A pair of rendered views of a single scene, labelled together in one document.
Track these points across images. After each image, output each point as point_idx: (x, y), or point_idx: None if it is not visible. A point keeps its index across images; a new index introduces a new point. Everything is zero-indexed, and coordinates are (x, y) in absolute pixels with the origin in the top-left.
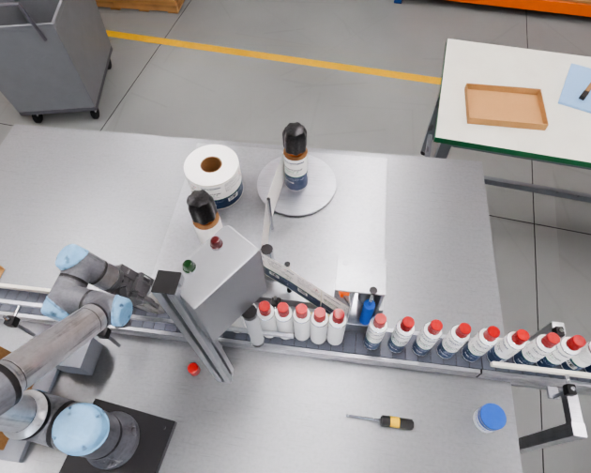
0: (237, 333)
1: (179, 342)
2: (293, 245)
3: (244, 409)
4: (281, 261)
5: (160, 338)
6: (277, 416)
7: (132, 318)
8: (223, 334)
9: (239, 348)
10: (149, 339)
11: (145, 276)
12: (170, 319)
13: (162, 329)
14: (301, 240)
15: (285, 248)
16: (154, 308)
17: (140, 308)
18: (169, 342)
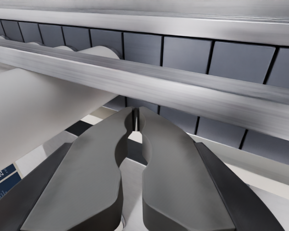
0: (2, 34)
1: (145, 7)
2: (27, 170)
3: None
4: (25, 156)
5: (207, 13)
6: None
7: None
8: (19, 30)
9: (26, 5)
10: (258, 6)
11: (276, 217)
12: (36, 69)
13: (168, 38)
14: (24, 172)
15: (31, 170)
16: (77, 153)
17: (201, 176)
18: (177, 2)
